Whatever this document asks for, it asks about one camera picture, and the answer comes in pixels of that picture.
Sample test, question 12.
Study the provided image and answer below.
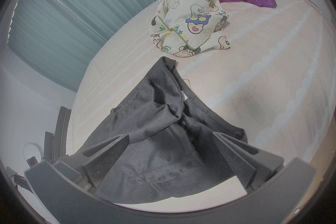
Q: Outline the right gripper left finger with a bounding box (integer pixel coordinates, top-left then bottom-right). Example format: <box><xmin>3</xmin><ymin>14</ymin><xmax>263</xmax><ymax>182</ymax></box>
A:
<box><xmin>54</xmin><ymin>134</ymin><xmax>130</xmax><ymax>188</ymax></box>

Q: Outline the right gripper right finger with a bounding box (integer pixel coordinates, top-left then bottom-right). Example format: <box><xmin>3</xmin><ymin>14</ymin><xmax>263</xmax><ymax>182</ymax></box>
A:
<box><xmin>212</xmin><ymin>132</ymin><xmax>285</xmax><ymax>189</ymax></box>

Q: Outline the black T-shirt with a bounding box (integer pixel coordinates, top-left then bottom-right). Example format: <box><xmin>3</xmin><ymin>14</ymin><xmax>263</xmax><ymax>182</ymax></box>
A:
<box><xmin>55</xmin><ymin>56</ymin><xmax>285</xmax><ymax>204</ymax></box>

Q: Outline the bed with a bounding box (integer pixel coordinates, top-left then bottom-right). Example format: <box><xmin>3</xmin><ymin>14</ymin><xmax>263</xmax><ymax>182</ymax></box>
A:
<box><xmin>64</xmin><ymin>0</ymin><xmax>336</xmax><ymax>218</ymax></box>

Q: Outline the round white mirror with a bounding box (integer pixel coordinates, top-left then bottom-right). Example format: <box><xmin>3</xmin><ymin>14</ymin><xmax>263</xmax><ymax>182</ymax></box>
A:
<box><xmin>23</xmin><ymin>142</ymin><xmax>44</xmax><ymax>166</ymax></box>

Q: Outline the white printed pyjama top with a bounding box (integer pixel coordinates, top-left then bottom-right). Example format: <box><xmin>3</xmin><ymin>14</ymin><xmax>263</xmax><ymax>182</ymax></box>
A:
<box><xmin>150</xmin><ymin>0</ymin><xmax>232</xmax><ymax>57</ymax></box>

